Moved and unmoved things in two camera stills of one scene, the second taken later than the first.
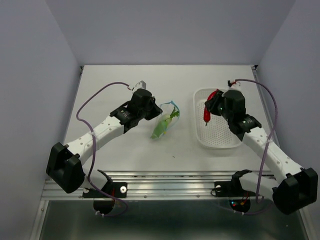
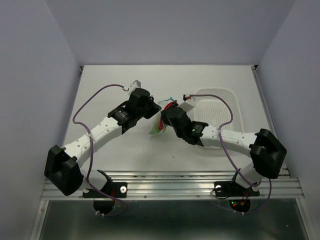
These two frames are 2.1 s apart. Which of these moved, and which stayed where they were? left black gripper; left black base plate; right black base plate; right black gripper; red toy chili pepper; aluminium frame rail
Moved: red toy chili pepper; right black gripper
Stayed: left black base plate; aluminium frame rail; right black base plate; left black gripper
